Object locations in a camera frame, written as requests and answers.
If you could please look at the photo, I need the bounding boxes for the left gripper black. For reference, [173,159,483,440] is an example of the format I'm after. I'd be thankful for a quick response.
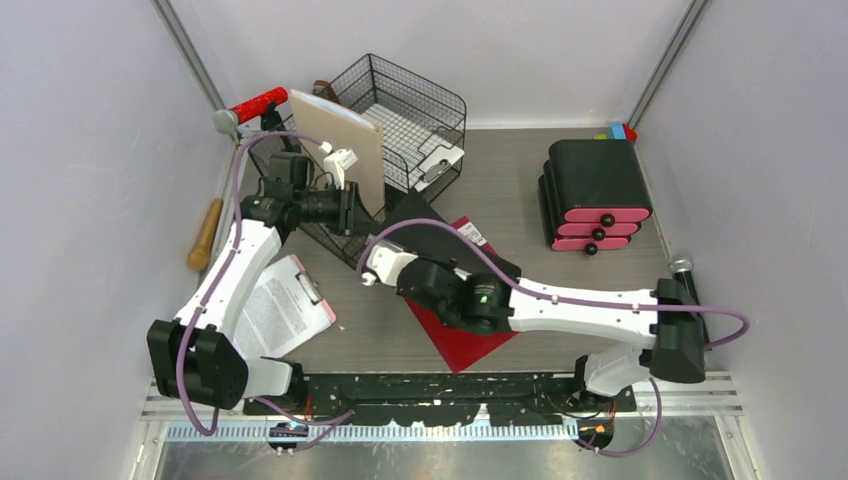
[294,180,382,238]

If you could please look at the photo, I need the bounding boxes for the beige folder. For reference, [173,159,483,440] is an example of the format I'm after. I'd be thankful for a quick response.
[289,90,385,216]

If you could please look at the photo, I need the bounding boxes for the black pink drawer cabinet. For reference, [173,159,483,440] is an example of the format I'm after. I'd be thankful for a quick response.
[537,139,653,256]

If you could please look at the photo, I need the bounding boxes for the black clip file folder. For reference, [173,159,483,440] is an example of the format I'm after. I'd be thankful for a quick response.
[371,191,491,273]

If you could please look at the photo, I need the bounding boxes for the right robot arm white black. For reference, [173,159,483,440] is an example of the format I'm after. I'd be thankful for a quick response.
[384,254,706,411]

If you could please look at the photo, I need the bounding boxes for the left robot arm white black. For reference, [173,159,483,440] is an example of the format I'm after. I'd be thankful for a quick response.
[146,148,374,414]

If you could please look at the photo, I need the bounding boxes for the red notebook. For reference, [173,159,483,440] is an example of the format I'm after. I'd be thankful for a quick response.
[405,216,522,373]

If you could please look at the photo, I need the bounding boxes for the pink clipboard with paper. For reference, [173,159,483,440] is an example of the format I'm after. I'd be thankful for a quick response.
[233,254,336,360]

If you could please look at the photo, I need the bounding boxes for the brown object behind organizer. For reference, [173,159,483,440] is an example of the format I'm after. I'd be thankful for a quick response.
[312,80,341,104]

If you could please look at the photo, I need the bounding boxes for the wooden stick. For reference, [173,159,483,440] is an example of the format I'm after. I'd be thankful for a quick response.
[187,197,223,272]

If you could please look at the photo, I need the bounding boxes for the red glitter microphone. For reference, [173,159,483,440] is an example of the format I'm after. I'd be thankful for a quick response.
[212,86,289,135]

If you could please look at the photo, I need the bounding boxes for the colourful toy blocks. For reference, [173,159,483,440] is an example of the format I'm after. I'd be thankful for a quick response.
[593,123,638,143]

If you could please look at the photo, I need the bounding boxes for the black microphone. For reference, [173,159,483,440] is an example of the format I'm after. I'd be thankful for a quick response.
[669,255,694,285]

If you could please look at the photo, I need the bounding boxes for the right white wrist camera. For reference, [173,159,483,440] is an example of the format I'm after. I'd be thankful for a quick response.
[360,241,418,287]

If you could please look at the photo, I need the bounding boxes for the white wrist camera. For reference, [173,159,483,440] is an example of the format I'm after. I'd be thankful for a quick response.
[360,241,418,287]
[322,148,358,189]

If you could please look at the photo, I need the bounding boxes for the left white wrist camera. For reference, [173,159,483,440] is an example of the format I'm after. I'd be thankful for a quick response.
[322,148,358,189]

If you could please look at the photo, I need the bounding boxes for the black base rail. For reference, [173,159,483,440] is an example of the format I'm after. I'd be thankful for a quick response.
[243,372,636,427]

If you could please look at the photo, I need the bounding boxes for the black wire mesh organizer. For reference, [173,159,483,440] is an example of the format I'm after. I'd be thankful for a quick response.
[248,54,468,270]

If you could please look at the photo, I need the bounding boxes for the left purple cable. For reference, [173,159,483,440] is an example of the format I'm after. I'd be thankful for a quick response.
[174,131,333,439]

